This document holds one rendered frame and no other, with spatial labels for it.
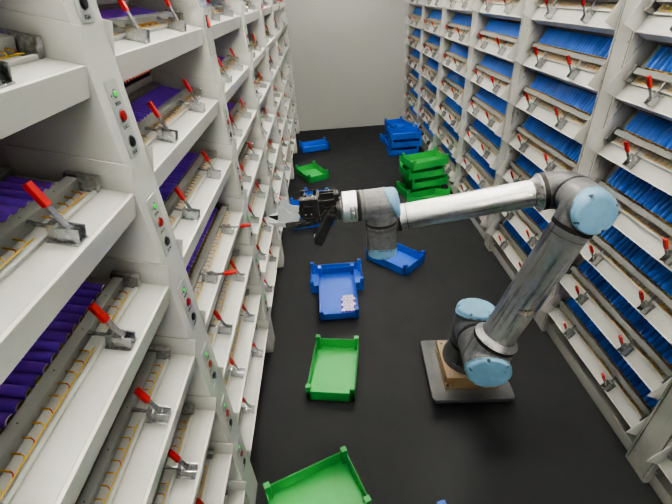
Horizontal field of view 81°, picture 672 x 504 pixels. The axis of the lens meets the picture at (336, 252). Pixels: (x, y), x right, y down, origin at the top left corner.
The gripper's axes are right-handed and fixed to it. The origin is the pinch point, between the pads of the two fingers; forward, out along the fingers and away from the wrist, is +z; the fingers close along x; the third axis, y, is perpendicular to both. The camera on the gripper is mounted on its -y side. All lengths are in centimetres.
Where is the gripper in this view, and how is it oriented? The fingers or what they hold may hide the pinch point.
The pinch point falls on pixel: (273, 221)
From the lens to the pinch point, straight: 118.3
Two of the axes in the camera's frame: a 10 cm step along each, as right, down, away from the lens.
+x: 0.4, 5.5, -8.4
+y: -1.0, -8.3, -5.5
